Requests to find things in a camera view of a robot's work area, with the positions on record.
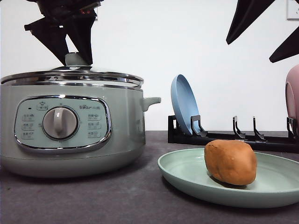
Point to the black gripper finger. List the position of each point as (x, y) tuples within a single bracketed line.
[(246, 12), (288, 48)]

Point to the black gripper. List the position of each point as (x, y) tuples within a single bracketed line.
[(51, 31)]

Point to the glass steamer lid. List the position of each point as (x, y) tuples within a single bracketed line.
[(76, 70)]

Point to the brown potato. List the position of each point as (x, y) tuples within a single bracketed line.
[(231, 161)]

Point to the green plate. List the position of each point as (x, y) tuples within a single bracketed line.
[(276, 181)]

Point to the pink plate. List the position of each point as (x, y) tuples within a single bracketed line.
[(292, 93)]

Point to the black plate rack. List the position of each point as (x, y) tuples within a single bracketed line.
[(263, 143)]

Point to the green electric steamer pot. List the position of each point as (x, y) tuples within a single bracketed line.
[(70, 130)]

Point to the blue plate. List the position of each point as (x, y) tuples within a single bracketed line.
[(183, 102)]

